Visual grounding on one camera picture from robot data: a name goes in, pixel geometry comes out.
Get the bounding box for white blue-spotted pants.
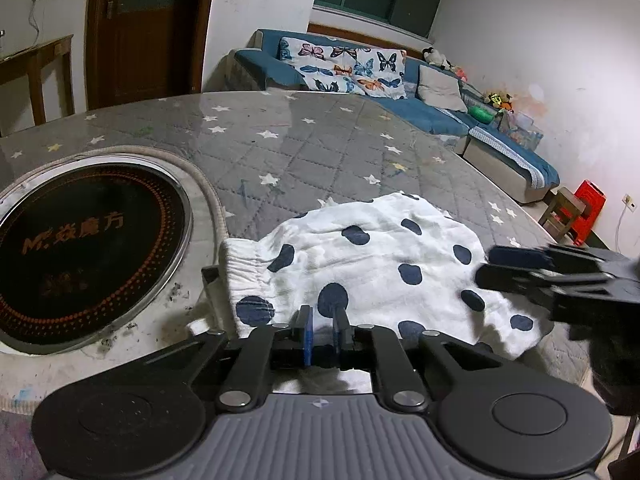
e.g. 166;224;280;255
212;193;553;360

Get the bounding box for black gloved right hand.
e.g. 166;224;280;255
589;336;640;416

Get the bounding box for small wooden stool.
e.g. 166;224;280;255
538;186;587;242

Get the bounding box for red plastic stool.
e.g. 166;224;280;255
570;180;606;246

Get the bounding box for blue sofa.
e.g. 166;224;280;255
224;29;560;204

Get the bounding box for green toy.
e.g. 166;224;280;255
468;105;495;125

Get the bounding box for beige cushion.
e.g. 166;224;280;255
416;65;468;113

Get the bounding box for round black induction cooktop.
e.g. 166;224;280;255
1;157;193;354

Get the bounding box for black white plush toy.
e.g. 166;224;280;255
422;47;452;70

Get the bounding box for butterfly print pillow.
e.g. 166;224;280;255
279;37;407;100

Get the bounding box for dark wooden door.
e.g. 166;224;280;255
85;0;213;110

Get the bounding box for wooden side table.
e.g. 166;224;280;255
1;35;76;136

